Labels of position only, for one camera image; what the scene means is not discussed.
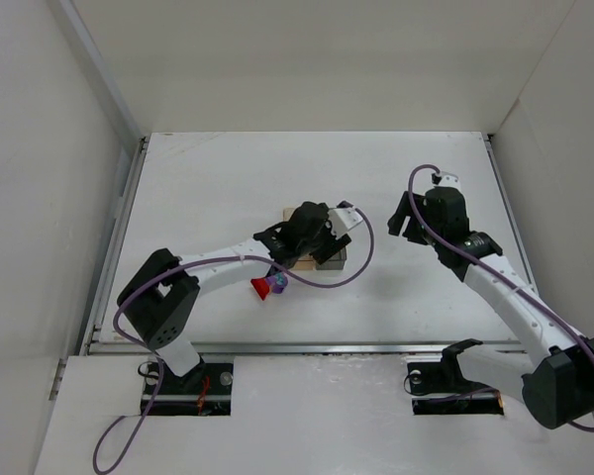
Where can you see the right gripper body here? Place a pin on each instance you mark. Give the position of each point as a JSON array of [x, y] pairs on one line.
[[406, 216]]

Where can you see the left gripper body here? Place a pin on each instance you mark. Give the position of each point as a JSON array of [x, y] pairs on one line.
[[333, 242]]

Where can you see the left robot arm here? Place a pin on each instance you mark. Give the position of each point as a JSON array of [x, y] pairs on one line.
[[158, 300]]

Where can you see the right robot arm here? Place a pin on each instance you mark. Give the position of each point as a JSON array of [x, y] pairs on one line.
[[554, 377]]

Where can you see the grey transparent container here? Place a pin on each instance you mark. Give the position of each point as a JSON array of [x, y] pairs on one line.
[[336, 262]]

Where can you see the amber transparent container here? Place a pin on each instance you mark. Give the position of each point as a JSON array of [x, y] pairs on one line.
[[306, 262]]

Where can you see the purple round lego piece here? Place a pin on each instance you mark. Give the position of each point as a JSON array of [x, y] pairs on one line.
[[278, 282]]

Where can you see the red lego brick left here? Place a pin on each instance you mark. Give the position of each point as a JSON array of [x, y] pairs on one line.
[[262, 287]]

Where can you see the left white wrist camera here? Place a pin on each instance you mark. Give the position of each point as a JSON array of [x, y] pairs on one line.
[[344, 218]]

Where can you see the aluminium right edge rail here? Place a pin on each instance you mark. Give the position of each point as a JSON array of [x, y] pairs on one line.
[[529, 277]]

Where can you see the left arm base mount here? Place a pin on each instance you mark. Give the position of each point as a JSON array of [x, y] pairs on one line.
[[207, 394]]

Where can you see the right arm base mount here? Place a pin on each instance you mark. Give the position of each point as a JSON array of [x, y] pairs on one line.
[[438, 388]]

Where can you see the aluminium left frame post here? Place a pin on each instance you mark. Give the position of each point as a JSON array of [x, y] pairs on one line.
[[97, 73]]

